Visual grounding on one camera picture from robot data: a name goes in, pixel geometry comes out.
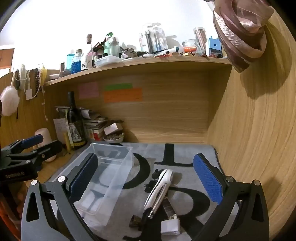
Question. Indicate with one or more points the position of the pile of polished stones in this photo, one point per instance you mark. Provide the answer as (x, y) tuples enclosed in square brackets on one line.
[(113, 136)]

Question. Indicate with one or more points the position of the black clip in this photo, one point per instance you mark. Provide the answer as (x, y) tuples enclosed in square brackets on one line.
[(151, 180)]

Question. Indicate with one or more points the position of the white card with fruit print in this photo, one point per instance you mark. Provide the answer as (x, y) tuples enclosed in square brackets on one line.
[(91, 134)]

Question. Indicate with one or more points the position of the toothbrush blister pack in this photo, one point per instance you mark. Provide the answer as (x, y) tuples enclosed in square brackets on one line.
[(145, 39), (159, 39)]

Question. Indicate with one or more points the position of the rolled white paper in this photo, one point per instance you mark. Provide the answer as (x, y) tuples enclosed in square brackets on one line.
[(60, 108)]

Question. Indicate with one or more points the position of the white bowl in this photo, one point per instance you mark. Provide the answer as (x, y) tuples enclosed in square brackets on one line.
[(113, 140)]

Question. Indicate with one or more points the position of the clear glass bottle with cork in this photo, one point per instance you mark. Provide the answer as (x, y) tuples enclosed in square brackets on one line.
[(89, 55)]

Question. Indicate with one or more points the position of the white charger plug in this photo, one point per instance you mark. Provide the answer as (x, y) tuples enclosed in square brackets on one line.
[(170, 227)]

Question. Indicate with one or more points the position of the pink sticky note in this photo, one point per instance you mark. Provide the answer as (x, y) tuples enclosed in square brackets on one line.
[(89, 90)]

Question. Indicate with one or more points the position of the red book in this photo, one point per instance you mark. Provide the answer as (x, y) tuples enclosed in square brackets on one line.
[(98, 136)]

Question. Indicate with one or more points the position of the frosted bottle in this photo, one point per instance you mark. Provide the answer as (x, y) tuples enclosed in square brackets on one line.
[(113, 47)]

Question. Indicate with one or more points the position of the clear glass jar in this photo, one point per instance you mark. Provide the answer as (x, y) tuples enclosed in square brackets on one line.
[(190, 45)]

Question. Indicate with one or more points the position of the dark wine bottle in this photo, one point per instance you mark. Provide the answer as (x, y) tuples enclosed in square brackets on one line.
[(75, 120)]

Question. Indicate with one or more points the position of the grey mat with black letters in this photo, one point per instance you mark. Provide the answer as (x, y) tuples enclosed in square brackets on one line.
[(208, 149)]

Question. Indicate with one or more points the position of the orange sticky note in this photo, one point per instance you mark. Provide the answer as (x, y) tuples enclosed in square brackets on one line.
[(122, 95)]

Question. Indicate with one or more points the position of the wooden shelf board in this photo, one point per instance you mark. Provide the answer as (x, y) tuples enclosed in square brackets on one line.
[(138, 63)]

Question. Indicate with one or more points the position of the green pump bottle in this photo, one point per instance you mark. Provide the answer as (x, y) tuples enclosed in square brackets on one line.
[(107, 46)]

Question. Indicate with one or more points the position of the pink brown scarf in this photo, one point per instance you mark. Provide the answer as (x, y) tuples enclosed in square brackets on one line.
[(238, 34)]

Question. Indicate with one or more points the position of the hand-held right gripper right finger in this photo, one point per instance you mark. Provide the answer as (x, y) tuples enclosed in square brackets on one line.
[(208, 178)]

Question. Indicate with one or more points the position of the small white dish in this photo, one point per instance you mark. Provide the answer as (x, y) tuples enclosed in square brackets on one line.
[(54, 76)]

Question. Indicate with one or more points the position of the tall clear jar with sticks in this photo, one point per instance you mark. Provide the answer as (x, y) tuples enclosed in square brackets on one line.
[(200, 37)]

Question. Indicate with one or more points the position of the white handwritten paper note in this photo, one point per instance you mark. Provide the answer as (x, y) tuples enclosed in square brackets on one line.
[(59, 126)]

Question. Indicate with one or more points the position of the patterned headband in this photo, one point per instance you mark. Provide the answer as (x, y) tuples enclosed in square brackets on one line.
[(36, 76)]

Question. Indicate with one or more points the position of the white plastic tray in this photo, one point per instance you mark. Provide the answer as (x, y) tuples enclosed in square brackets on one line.
[(108, 60)]

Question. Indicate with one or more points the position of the yellow tube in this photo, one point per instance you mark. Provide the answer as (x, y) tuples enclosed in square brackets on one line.
[(67, 141)]

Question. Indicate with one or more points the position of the green sticky note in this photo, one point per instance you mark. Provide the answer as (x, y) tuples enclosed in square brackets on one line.
[(118, 87)]

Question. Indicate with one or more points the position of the white fluffy puff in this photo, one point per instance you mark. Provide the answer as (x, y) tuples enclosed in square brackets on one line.
[(9, 100)]

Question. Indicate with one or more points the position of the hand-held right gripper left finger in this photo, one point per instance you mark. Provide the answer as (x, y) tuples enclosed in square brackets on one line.
[(84, 176)]

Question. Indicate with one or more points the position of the clear plastic box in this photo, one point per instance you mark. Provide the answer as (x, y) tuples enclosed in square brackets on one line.
[(111, 176)]

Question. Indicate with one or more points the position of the stack of books and papers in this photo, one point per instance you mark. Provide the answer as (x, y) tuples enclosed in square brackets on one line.
[(94, 122)]

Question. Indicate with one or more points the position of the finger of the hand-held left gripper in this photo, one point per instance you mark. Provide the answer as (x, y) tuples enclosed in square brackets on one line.
[(34, 140), (50, 149)]

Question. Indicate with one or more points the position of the blue box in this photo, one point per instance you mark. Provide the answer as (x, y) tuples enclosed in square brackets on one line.
[(214, 46)]

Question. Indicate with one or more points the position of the bottle with blue beads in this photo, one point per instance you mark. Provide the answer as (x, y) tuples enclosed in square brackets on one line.
[(77, 64)]

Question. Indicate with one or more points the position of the white fabric shaver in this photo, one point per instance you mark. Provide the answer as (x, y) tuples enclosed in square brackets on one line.
[(159, 187)]

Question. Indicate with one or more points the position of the white tube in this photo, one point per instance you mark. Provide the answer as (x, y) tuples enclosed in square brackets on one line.
[(174, 49)]

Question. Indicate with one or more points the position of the teal liquid bottle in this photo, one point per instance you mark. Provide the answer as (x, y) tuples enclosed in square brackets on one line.
[(70, 62)]

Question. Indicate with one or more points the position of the cream rounded container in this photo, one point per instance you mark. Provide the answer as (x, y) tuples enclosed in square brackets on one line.
[(45, 134)]

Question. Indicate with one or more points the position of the yellow hanging item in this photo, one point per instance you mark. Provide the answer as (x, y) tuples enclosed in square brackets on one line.
[(44, 74)]

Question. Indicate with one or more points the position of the orange capped tube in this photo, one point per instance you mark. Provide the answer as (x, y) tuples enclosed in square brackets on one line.
[(189, 49)]

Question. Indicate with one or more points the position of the small white cardboard box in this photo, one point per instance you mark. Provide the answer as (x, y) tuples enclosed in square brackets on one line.
[(112, 128)]

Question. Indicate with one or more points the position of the wooden cabinet door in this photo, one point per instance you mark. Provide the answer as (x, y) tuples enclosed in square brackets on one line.
[(5, 58)]

